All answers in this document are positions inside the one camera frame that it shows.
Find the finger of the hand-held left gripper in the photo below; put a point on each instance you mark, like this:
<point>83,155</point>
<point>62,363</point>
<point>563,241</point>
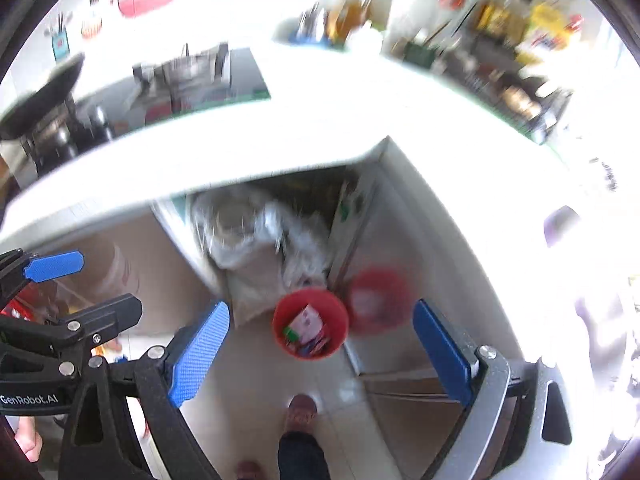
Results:
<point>52,266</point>
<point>100,315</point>

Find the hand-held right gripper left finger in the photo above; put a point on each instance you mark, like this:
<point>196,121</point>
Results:
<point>197,355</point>

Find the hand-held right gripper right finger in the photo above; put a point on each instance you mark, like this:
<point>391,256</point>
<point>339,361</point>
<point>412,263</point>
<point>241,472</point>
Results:
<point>442,355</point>

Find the red bin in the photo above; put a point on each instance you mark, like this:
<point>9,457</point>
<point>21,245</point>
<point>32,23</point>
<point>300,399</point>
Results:
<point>336,327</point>

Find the green white carton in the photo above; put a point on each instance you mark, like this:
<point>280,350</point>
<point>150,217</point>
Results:
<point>306,321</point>

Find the clear purple-label bottle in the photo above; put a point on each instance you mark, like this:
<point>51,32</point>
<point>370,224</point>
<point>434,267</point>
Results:
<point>561,225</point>

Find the person's left hand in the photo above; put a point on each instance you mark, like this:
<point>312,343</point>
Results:
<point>29,442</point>

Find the white plastic bucket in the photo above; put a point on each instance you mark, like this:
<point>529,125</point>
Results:
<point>117,272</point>

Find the red box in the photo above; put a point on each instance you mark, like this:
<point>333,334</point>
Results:
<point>15,307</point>

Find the person's brown shoe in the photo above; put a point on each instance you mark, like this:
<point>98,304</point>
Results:
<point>301,410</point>
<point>249,470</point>

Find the stainless cabinet door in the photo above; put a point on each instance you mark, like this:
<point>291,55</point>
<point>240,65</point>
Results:
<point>395,240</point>

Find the person's dark trouser leg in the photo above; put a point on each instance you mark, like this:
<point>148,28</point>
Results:
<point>302,457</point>

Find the clear plastic bags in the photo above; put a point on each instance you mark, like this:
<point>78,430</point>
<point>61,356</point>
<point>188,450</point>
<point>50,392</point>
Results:
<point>300,240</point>

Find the black wok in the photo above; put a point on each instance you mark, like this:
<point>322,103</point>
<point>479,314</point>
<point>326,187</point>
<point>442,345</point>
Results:
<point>45,95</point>

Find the black gas stove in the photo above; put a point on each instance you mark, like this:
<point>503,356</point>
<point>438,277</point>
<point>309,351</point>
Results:
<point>240,80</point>

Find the ginger root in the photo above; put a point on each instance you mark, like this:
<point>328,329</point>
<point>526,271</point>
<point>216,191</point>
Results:
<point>520,102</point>

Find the dark utensil cup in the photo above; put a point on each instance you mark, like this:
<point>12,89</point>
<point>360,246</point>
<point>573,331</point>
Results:
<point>417,52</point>

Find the blue saucer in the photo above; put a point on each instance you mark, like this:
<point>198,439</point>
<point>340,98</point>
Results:
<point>300,37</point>

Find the yellow detergent bottle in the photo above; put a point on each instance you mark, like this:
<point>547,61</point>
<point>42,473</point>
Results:
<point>550,22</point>

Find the steel teapot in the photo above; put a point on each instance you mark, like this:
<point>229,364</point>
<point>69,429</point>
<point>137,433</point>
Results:
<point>310,22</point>

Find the glass oil jar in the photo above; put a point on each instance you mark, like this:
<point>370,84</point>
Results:
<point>350,15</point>

